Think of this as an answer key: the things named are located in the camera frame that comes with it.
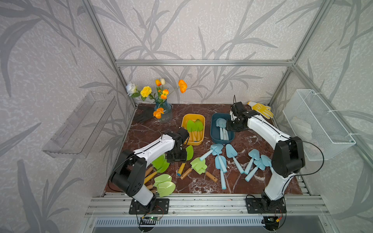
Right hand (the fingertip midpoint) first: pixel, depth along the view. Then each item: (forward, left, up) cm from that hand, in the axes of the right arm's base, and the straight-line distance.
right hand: (227, 127), depth 92 cm
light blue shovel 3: (-13, -2, -11) cm, 17 cm away
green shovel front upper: (-28, +39, -11) cm, 49 cm away
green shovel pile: (-24, +42, -11) cm, 49 cm away
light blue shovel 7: (-21, -17, -9) cm, 28 cm away
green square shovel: (-21, +20, -10) cm, 31 cm away
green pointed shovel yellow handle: (+7, +24, -11) cm, 27 cm away
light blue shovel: (+10, +2, -9) cm, 14 cm away
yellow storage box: (+17, +22, -10) cm, 29 cm away
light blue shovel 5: (-30, +6, -9) cm, 32 cm away
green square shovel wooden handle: (-28, +11, -9) cm, 32 cm away
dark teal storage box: (+4, +7, -10) cm, 13 cm away
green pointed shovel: (-13, +25, -10) cm, 30 cm away
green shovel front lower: (-33, +38, -11) cm, 52 cm away
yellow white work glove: (+26, -34, -12) cm, 45 cm away
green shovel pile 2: (-20, +45, -10) cm, 50 cm away
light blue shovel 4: (-20, +6, -9) cm, 23 cm away
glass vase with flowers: (+9, +42, +9) cm, 43 cm away
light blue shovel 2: (-10, +8, -9) cm, 16 cm away
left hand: (-20, +29, -6) cm, 36 cm away
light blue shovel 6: (-14, -16, -10) cm, 24 cm away
